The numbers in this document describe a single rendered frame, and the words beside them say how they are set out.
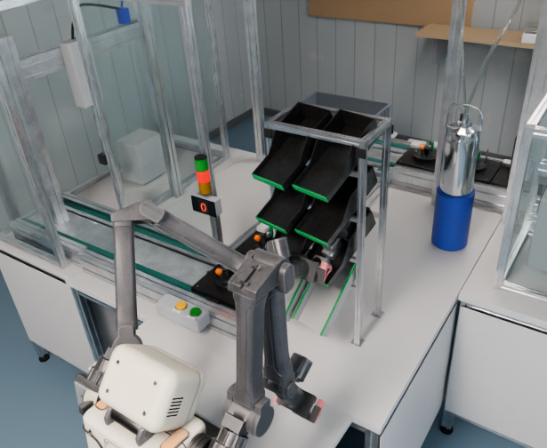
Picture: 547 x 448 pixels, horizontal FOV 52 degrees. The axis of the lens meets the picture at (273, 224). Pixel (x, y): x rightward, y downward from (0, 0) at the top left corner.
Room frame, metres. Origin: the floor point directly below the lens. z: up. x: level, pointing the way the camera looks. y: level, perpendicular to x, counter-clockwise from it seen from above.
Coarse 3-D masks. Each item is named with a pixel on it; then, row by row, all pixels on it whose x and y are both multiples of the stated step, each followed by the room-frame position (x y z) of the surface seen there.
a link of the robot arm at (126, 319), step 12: (132, 204) 1.37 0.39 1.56; (120, 216) 1.34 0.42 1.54; (132, 216) 1.34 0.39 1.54; (144, 216) 1.35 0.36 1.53; (120, 228) 1.32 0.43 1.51; (132, 228) 1.33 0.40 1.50; (120, 240) 1.31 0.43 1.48; (132, 240) 1.31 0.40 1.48; (120, 252) 1.28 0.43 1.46; (132, 252) 1.29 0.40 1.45; (120, 264) 1.26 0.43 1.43; (132, 264) 1.27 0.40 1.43; (120, 276) 1.24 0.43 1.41; (132, 276) 1.24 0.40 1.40; (120, 288) 1.22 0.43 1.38; (132, 288) 1.22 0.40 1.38; (120, 300) 1.20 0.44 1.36; (132, 300) 1.20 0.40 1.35; (120, 312) 1.17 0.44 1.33; (132, 312) 1.18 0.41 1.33; (120, 324) 1.15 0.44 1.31; (132, 324) 1.15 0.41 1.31; (120, 336) 1.12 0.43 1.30; (132, 336) 1.12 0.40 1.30
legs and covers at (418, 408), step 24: (72, 288) 1.96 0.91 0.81; (96, 312) 2.04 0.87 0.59; (456, 312) 1.71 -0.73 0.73; (96, 336) 1.97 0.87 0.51; (96, 360) 1.96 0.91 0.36; (432, 360) 1.49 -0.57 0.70; (432, 384) 1.53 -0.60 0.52; (408, 408) 1.30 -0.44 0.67; (432, 408) 1.57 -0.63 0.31; (384, 432) 1.13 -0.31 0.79; (408, 432) 1.33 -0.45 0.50
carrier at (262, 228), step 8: (264, 224) 2.09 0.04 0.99; (256, 232) 2.06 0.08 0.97; (264, 232) 2.05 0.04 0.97; (272, 232) 1.99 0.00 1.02; (248, 240) 2.01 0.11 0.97; (264, 240) 1.97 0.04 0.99; (240, 248) 1.95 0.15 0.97; (248, 248) 1.95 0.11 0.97; (256, 248) 1.91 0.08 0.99; (264, 248) 1.90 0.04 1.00
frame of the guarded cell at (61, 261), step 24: (0, 0) 2.15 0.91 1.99; (24, 0) 2.21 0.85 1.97; (216, 48) 3.05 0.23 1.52; (0, 72) 2.06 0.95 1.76; (216, 72) 3.03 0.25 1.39; (0, 96) 2.06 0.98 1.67; (216, 96) 3.05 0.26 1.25; (24, 144) 2.06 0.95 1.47; (72, 192) 2.72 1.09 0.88; (48, 216) 2.06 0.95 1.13; (0, 240) 2.32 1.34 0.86
